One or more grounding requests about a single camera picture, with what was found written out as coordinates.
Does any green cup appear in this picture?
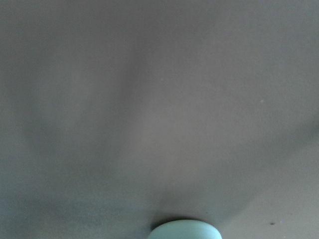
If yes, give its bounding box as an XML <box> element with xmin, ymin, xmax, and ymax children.
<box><xmin>148</xmin><ymin>220</ymin><xmax>222</xmax><ymax>239</ymax></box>

